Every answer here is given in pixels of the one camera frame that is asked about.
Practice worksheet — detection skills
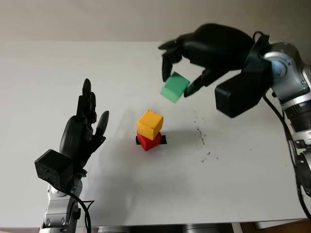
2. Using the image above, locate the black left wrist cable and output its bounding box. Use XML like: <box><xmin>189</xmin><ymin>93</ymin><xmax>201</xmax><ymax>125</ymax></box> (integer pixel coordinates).
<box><xmin>65</xmin><ymin>189</ymin><xmax>96</xmax><ymax>233</ymax></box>

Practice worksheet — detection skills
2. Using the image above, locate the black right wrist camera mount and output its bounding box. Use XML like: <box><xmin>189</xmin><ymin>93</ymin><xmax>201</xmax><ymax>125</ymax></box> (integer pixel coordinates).
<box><xmin>214</xmin><ymin>40</ymin><xmax>273</xmax><ymax>119</ymax></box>

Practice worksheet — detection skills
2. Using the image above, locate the yellow block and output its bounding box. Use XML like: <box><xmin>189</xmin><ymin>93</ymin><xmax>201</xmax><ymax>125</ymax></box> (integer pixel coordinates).
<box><xmin>137</xmin><ymin>109</ymin><xmax>164</xmax><ymax>141</ymax></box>

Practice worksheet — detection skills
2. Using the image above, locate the dark grey robot torso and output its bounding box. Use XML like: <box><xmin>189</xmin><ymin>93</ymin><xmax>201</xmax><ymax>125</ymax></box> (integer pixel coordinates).
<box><xmin>96</xmin><ymin>224</ymin><xmax>235</xmax><ymax>233</ymax></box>

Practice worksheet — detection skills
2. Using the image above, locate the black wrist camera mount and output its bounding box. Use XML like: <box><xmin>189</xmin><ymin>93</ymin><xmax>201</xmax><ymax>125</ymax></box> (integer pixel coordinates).
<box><xmin>34</xmin><ymin>149</ymin><xmax>74</xmax><ymax>188</ymax></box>
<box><xmin>214</xmin><ymin>40</ymin><xmax>273</xmax><ymax>119</ymax></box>

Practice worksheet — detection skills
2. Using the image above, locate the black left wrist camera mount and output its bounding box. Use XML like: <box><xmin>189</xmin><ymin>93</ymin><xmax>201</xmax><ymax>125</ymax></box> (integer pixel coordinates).
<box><xmin>34</xmin><ymin>149</ymin><xmax>74</xmax><ymax>188</ymax></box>

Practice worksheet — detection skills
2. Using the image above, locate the black tape mark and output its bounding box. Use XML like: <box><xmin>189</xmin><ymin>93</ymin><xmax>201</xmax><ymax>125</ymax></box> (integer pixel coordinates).
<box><xmin>135</xmin><ymin>135</ymin><xmax>168</xmax><ymax>146</ymax></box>

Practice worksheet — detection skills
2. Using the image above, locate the red block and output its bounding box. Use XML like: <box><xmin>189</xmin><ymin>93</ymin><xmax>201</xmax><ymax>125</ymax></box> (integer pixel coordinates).
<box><xmin>137</xmin><ymin>132</ymin><xmax>163</xmax><ymax>152</ymax></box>

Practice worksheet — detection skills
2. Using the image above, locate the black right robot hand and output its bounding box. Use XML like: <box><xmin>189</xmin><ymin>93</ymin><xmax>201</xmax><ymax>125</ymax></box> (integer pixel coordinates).
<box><xmin>157</xmin><ymin>23</ymin><xmax>255</xmax><ymax>99</ymax></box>

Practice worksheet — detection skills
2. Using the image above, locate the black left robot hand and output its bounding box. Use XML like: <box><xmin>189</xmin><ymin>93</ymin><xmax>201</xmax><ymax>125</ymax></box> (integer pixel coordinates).
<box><xmin>60</xmin><ymin>78</ymin><xmax>110</xmax><ymax>177</ymax></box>

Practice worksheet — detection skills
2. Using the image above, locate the green block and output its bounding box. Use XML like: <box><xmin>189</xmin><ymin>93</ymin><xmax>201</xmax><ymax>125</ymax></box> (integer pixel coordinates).
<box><xmin>160</xmin><ymin>71</ymin><xmax>191</xmax><ymax>104</ymax></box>

